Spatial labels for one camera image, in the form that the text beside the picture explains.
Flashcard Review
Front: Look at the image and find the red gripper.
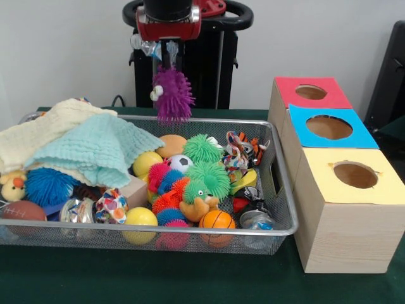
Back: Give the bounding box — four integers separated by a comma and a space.
135, 5, 203, 72

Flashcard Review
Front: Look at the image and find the crushed clear plastic bottle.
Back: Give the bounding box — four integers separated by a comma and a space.
130, 33, 177, 64

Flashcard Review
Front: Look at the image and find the purple spiky monster toy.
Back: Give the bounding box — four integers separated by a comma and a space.
150, 65, 196, 124

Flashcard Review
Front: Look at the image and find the mint waffle cloth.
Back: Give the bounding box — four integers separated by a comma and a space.
23, 113, 166, 189

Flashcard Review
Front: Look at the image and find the clear mesh bin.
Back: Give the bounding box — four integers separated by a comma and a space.
0, 112, 300, 257

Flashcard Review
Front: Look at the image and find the wooden three-hole box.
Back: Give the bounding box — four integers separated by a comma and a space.
267, 77, 405, 274

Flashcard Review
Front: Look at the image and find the yellow ball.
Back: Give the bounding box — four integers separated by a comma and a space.
121, 206, 158, 245
132, 151, 165, 177

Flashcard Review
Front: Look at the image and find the cream waffle cloth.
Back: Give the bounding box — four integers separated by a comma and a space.
0, 98, 118, 187

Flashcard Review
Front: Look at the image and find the plain wooden cube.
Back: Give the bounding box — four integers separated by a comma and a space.
120, 175, 149, 210

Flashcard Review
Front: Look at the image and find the small orange basketball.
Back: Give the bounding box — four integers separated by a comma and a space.
198, 210, 237, 248

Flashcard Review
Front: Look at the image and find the blue spiky ball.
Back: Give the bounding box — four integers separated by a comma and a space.
24, 167, 80, 208

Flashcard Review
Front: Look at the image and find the yellow plush duck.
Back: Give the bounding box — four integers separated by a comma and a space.
0, 170, 28, 203

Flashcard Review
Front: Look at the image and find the small brown football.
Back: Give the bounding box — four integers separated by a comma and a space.
0, 199, 47, 236

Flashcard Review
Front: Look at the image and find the black upright panel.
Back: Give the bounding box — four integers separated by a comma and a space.
363, 20, 405, 134

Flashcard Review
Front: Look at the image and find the dark green table cloth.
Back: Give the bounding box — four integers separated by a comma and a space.
0, 106, 405, 304
379, 117, 405, 134

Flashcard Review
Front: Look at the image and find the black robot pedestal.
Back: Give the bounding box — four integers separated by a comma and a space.
122, 0, 254, 110

